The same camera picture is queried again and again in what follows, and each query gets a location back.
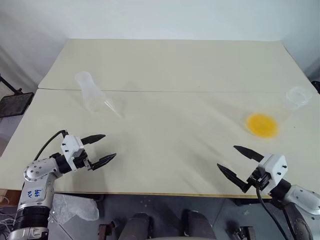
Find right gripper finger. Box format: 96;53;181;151
216;163;251;194
232;145;265;163

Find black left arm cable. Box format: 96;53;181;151
33;129;69;161

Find large clear conical flask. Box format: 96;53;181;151
244;85;314;140

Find dark rounded shape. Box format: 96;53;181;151
124;212;154;240
181;208;217;240

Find clear plastic bag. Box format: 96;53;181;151
51;193;100;222

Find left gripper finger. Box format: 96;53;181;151
90;152;118;172
81;134;107;146

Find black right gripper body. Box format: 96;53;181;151
246;167;272;194

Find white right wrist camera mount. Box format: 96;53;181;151
256;153;288;196

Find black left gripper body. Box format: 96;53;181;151
72;155;96;173

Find dark object at room edge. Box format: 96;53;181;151
310;79;320;95

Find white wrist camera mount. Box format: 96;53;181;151
60;134;86;171
256;153;288;196

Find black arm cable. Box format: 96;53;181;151
33;129;69;161
255;184;297;240

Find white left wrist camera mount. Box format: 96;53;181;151
60;134;86;171

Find white loose wires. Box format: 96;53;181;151
0;213;16;235

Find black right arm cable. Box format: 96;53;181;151
255;184;297;240

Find black mesh chair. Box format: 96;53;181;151
0;73;35;119

